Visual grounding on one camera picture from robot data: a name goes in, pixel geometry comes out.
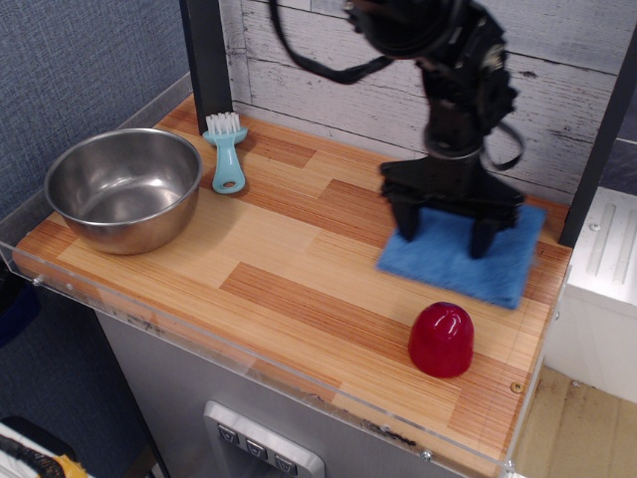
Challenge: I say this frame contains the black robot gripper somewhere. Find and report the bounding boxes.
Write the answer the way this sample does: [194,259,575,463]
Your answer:
[379,154,524,259]

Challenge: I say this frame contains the blue towel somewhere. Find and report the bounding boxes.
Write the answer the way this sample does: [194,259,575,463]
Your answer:
[377,205,546,310]

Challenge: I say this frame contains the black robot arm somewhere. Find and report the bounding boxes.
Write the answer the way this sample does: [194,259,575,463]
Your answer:
[345,1,524,259]

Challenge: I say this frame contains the clear acrylic counter guard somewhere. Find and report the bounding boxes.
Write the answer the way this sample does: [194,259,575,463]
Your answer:
[1,181,569,477]

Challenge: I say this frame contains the red upturned plastic cup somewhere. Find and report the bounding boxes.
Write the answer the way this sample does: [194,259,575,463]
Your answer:
[408,302,475,378]

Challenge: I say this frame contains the white ribbed box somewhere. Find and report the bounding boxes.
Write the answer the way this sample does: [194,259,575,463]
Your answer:
[544,187,636,402]

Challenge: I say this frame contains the light blue scrub brush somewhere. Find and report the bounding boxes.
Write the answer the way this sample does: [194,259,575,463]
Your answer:
[202,113,248,194]

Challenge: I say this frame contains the grey cabinet with dispenser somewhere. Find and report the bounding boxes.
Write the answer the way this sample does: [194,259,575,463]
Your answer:
[98,314,454,477]

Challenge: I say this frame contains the stainless steel bowl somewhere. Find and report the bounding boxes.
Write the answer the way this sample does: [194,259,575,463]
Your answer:
[44,128,203,255]

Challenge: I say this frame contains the yellow object at corner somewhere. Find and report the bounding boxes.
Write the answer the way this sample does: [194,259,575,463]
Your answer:
[53,455,90,478]

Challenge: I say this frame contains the dark right vertical post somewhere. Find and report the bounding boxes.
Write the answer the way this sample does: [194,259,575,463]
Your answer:
[558,31,636,248]

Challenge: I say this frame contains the dark vertical post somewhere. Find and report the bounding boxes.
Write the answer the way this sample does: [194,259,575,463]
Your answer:
[558,31,636,248]
[179,0,233,133]

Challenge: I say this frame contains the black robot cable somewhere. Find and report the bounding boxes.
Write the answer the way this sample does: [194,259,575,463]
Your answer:
[268,0,525,173]

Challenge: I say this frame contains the dark left vertical post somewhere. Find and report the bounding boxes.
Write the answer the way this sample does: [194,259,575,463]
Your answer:
[179,0,233,133]

